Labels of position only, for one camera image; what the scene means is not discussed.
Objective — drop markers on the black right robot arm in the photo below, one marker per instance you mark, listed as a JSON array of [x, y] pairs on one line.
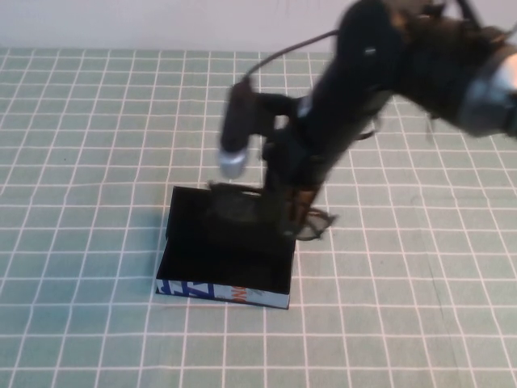
[[355, 81]]

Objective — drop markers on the black wrist camera, silver tip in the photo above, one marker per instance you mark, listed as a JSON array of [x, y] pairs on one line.
[[234, 129]]

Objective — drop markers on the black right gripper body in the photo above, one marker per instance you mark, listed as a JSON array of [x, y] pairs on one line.
[[288, 157]]

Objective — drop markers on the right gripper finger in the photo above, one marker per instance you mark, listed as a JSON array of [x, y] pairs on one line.
[[278, 210], [303, 204]]

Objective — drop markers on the green checked tablecloth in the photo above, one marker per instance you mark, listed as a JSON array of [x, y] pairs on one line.
[[101, 141]]

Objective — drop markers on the black glasses case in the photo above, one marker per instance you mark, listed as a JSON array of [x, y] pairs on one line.
[[202, 258]]

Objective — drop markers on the black framed glasses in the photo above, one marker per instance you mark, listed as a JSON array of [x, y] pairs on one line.
[[234, 206]]

